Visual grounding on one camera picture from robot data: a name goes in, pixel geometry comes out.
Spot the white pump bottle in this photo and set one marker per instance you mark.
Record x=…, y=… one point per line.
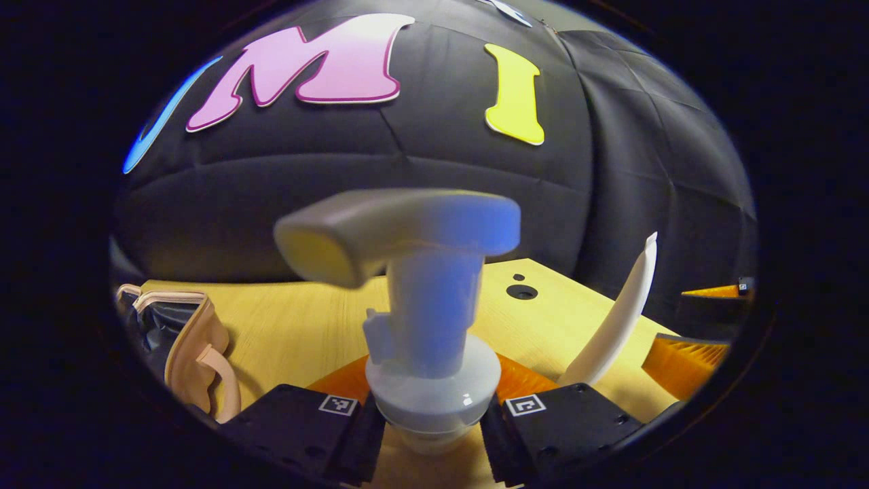
x=428, y=305

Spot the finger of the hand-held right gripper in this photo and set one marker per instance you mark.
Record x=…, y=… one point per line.
x=686, y=363
x=716, y=293

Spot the black backdrop cloth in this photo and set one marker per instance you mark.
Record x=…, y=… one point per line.
x=475, y=176

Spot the white squeeze tube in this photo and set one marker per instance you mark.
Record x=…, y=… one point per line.
x=621, y=319

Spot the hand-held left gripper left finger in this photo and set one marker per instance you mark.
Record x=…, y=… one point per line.
x=299, y=424

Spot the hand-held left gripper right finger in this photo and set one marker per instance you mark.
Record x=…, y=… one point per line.
x=563, y=424

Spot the pink suitcase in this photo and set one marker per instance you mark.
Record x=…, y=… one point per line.
x=193, y=339

